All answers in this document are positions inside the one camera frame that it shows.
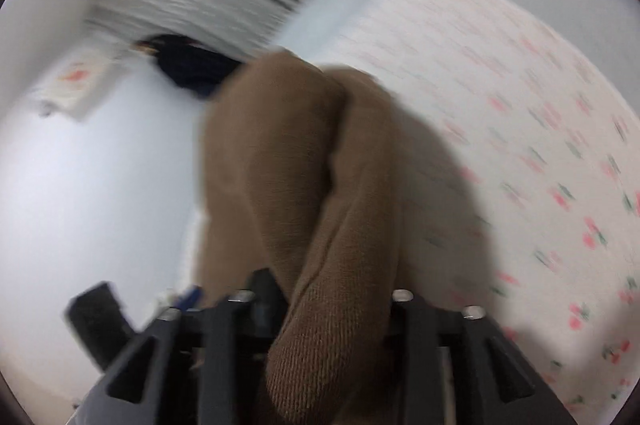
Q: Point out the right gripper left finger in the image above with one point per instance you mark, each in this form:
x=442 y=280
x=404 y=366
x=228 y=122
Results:
x=193 y=366

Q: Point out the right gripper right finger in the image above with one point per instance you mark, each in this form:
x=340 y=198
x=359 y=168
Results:
x=456 y=367

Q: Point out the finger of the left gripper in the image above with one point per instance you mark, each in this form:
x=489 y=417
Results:
x=188 y=300

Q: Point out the brown coat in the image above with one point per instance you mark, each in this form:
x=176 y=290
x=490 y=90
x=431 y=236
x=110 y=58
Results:
x=299 y=176

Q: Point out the black hanging garment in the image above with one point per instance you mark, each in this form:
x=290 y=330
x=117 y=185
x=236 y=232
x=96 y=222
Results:
x=189 y=64

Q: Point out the cherry print white blanket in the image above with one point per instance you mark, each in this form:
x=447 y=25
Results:
x=518 y=184

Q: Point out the white wall box cover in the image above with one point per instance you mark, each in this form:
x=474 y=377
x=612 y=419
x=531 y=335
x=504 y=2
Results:
x=77 y=83

